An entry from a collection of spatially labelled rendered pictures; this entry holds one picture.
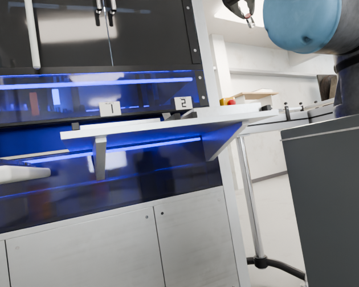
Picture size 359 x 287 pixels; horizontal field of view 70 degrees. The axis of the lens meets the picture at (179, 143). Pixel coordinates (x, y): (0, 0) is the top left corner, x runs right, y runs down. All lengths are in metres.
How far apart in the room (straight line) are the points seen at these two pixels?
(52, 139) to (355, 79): 1.05
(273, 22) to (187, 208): 0.92
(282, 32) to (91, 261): 1.01
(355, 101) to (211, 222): 0.90
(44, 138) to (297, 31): 1.02
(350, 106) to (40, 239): 1.04
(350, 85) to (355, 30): 0.10
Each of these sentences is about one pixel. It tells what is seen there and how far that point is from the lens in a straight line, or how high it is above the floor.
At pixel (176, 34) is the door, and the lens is 1.36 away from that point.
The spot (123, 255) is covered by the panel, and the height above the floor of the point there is 0.41.
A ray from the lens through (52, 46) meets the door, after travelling 1.23.
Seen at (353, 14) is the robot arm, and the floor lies 0.92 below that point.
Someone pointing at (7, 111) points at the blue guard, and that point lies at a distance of 1.16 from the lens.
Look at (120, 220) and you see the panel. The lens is 1.13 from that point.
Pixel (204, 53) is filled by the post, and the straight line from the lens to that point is 1.36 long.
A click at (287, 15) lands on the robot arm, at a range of 0.43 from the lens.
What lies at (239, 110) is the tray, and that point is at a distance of 0.90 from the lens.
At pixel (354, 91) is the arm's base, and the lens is 0.51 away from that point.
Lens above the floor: 0.77
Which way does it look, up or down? 3 degrees up
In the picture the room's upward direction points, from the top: 9 degrees counter-clockwise
